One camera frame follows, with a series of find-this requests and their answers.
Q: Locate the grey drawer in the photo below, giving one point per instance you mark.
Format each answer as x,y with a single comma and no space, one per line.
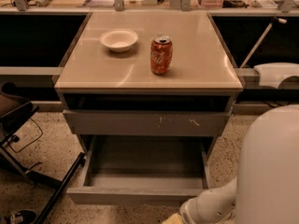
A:
154,170
156,123

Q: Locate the purple paper on shelf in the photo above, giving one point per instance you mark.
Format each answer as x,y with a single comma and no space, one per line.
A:
98,3

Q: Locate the grey drawer cabinet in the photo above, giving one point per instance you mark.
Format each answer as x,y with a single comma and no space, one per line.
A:
201,77

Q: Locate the grey stick white tip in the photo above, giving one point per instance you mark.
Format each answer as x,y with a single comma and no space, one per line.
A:
273,21

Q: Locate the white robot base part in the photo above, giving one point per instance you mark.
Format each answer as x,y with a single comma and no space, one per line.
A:
273,74

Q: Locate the black white sneaker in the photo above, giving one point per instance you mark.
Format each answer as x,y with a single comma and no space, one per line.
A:
20,217

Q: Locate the red cola can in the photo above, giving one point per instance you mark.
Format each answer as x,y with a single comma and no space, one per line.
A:
161,51

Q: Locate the white paper bowl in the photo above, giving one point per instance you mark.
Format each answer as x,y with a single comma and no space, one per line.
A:
119,40

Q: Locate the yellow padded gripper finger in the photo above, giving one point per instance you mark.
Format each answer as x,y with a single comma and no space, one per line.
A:
174,219

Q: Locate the dark items on shelf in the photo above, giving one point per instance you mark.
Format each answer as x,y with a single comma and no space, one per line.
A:
234,4

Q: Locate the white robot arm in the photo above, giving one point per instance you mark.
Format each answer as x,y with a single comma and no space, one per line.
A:
266,189

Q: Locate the black chair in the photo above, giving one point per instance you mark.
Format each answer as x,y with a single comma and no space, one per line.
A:
18,131

